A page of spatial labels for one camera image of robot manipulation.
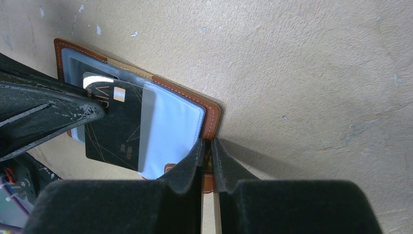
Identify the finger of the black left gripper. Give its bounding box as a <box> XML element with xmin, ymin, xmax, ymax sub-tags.
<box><xmin>0</xmin><ymin>54</ymin><xmax>105</xmax><ymax>161</ymax></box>

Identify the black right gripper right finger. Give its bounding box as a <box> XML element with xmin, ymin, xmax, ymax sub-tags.
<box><xmin>211</xmin><ymin>138</ymin><xmax>375</xmax><ymax>234</ymax></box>

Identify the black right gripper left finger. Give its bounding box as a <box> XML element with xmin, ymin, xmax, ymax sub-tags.
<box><xmin>23</xmin><ymin>139</ymin><xmax>205</xmax><ymax>234</ymax></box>

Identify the black credit card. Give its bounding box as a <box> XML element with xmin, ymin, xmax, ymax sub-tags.
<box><xmin>65</xmin><ymin>58</ymin><xmax>119</xmax><ymax>88</ymax></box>
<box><xmin>83</xmin><ymin>72</ymin><xmax>156</xmax><ymax>171</ymax></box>

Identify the brown leather card holder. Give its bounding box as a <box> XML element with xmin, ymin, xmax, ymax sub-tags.
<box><xmin>54</xmin><ymin>38</ymin><xmax>221</xmax><ymax>180</ymax></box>

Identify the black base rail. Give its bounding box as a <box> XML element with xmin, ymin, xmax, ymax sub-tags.
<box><xmin>0</xmin><ymin>153</ymin><xmax>61</xmax><ymax>204</ymax></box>

